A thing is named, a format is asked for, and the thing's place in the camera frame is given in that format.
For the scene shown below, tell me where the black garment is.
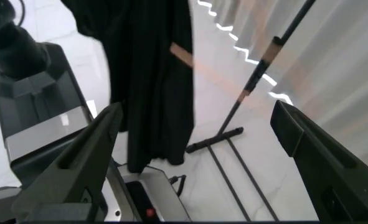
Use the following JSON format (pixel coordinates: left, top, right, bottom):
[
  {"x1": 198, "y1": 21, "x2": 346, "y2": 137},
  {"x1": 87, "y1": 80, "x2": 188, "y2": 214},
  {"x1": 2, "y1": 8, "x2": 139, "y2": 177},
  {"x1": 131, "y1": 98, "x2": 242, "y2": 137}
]
[{"x1": 60, "y1": 0, "x2": 196, "y2": 174}]

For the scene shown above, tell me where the white curtain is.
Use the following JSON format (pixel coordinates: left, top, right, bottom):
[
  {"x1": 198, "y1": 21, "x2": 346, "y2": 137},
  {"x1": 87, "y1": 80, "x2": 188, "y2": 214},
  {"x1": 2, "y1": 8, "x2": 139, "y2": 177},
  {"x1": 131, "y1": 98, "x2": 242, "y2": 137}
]
[{"x1": 211, "y1": 0, "x2": 368, "y2": 177}]

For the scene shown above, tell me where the pink clothes hanger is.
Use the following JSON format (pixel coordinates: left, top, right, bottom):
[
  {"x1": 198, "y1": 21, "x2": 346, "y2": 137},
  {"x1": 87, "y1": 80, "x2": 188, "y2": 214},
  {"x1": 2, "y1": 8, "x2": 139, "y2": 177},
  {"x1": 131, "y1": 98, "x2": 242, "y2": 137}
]
[{"x1": 169, "y1": 42, "x2": 194, "y2": 68}]

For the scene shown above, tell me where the black cable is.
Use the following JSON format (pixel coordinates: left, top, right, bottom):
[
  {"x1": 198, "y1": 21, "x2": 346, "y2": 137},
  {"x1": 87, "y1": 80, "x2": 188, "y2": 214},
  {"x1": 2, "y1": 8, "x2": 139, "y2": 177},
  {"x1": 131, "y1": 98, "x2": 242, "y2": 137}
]
[{"x1": 167, "y1": 174, "x2": 188, "y2": 197}]

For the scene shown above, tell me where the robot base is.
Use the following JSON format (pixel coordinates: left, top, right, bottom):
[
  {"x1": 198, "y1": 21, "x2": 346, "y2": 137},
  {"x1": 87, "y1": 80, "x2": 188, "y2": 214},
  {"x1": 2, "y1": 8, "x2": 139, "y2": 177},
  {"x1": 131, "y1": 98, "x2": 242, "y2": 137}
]
[{"x1": 0, "y1": 42, "x2": 192, "y2": 222}]

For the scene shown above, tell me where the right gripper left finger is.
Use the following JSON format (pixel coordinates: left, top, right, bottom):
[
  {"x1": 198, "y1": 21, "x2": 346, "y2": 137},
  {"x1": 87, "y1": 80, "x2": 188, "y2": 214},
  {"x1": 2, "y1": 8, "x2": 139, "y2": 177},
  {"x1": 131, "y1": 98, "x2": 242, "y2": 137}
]
[{"x1": 11, "y1": 101, "x2": 125, "y2": 222}]

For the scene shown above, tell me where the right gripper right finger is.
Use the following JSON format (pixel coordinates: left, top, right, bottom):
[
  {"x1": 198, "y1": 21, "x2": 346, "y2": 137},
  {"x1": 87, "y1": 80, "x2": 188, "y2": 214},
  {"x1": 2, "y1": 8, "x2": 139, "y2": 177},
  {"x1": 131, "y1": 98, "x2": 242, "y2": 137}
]
[{"x1": 270, "y1": 99, "x2": 368, "y2": 222}]

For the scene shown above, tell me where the black clothes rack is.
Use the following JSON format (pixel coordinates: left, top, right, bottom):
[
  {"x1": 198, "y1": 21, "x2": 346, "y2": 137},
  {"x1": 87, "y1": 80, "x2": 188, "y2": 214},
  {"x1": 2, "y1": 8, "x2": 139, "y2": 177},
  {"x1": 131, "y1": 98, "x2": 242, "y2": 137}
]
[{"x1": 185, "y1": 0, "x2": 318, "y2": 222}]

